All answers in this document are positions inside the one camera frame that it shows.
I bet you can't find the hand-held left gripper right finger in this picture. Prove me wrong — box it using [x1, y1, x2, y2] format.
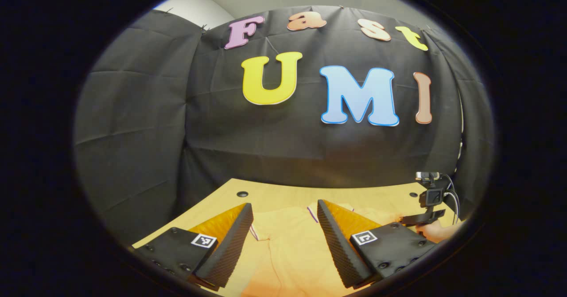
[316, 199, 438, 289]

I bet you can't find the orange T-shirt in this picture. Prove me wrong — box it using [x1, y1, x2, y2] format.
[221, 202, 409, 297]

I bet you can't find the black backdrop cloth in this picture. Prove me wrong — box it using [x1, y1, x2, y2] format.
[73, 5, 496, 244]

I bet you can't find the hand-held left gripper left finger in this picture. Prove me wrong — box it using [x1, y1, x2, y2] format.
[132, 202, 254, 291]

